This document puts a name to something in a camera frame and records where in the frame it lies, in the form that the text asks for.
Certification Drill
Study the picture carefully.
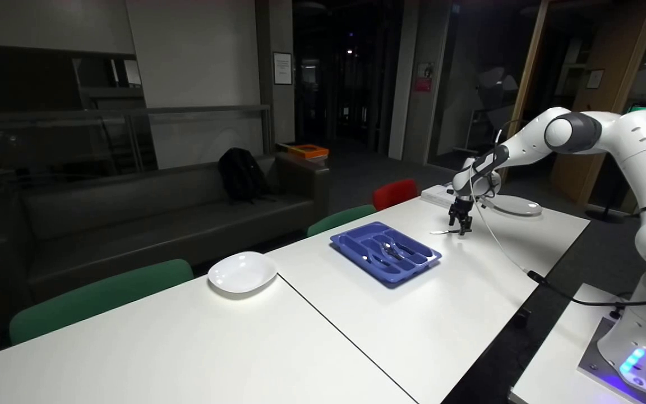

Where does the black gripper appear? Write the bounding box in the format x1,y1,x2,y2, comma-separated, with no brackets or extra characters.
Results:
448,198,472,233

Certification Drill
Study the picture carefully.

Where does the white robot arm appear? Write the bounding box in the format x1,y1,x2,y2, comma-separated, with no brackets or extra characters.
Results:
448,107,646,260

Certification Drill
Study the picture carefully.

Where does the blue cutlery tray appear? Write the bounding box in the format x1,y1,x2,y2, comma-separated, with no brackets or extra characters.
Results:
330,222,442,289

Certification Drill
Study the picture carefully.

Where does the red chair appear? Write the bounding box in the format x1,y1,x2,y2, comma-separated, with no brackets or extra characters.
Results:
371,179,420,212

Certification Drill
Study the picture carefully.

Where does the green chair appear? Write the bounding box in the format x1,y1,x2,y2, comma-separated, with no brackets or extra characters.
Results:
9,258,192,343
304,204,375,235

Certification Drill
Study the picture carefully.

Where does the orange-lidded bin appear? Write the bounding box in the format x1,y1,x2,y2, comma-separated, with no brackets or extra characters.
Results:
285,144,330,162

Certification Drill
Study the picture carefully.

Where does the black backpack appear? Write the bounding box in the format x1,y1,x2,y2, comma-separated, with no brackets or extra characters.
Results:
217,149,264,203

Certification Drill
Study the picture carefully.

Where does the white plate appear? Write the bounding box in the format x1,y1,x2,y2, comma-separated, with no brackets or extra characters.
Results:
207,252,277,296

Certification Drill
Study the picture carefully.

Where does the grey sofa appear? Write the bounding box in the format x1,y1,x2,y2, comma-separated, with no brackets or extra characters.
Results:
0,155,330,300

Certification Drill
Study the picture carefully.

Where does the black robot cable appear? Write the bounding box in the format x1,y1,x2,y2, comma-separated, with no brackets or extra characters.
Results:
471,194,646,309

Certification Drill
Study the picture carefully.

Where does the wall poster frame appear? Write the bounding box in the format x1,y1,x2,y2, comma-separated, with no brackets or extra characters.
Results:
273,53,294,86

